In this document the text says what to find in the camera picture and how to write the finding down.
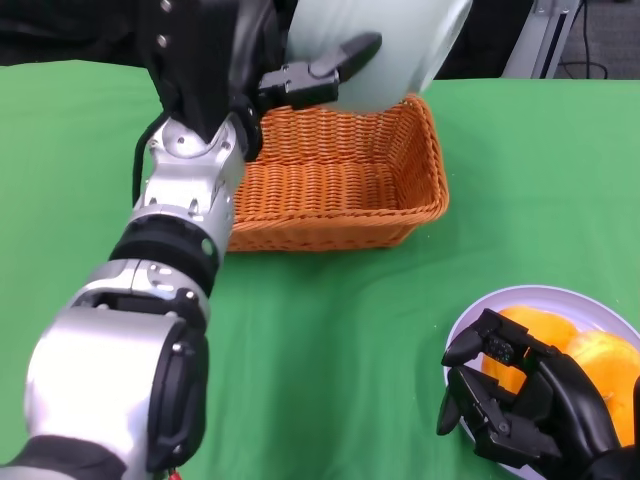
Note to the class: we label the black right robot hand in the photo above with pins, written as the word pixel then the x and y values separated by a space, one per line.
pixel 545 415

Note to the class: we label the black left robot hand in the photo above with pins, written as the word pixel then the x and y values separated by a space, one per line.
pixel 200 60

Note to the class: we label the orange striped croissant bread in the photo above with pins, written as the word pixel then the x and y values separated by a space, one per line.
pixel 545 327
pixel 610 370

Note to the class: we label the grey-green bowl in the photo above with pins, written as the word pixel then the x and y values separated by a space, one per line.
pixel 400 45

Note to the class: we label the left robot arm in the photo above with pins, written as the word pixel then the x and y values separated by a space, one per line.
pixel 150 325

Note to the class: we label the lavender plate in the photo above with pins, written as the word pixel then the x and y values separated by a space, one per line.
pixel 540 297

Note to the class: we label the orange wicker basket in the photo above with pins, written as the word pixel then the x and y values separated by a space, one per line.
pixel 350 190

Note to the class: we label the black cloth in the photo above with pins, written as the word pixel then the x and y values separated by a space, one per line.
pixel 65 30

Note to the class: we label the green tablecloth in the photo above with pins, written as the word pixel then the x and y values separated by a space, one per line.
pixel 350 350

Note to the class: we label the grey metal frame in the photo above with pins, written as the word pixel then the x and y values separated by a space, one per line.
pixel 537 50

